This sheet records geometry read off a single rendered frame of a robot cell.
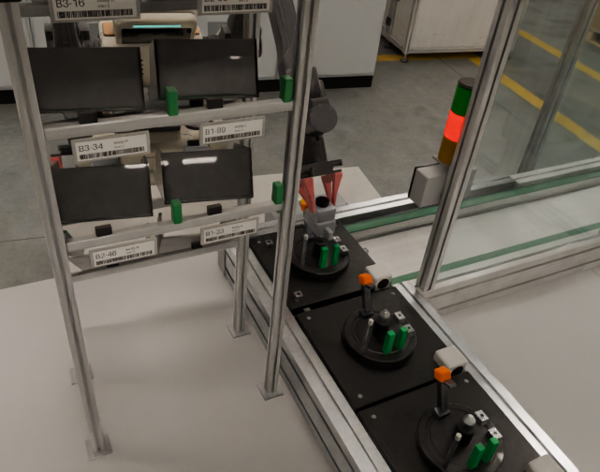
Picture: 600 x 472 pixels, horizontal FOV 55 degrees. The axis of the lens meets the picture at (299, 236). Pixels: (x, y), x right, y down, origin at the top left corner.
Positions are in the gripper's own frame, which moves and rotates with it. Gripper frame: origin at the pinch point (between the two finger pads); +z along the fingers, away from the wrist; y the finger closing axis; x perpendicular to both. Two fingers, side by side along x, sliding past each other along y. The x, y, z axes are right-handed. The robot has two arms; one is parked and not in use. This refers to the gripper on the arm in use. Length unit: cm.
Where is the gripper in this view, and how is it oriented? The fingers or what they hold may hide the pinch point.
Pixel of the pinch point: (322, 207)
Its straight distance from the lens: 121.7
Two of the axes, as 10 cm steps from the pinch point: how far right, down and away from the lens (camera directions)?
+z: 1.9, 9.8, 0.8
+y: 9.0, -2.0, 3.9
